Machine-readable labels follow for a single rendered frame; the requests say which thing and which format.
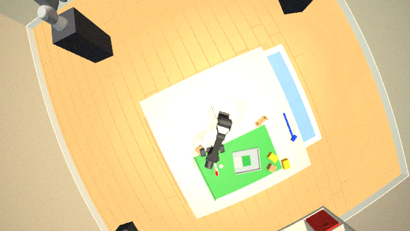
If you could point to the green flat mat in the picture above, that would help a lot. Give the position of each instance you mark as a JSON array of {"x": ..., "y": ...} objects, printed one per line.
[{"x": 227, "y": 181}]

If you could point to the blue golf putter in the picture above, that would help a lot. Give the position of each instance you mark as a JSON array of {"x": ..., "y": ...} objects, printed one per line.
[{"x": 293, "y": 136}]

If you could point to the yellow block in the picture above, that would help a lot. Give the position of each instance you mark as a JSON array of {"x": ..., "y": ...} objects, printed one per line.
[
  {"x": 285, "y": 163},
  {"x": 273, "y": 157}
]

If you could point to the tan cardboard box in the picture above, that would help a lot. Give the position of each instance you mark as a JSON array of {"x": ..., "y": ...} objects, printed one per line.
[
  {"x": 271, "y": 167},
  {"x": 198, "y": 149}
]

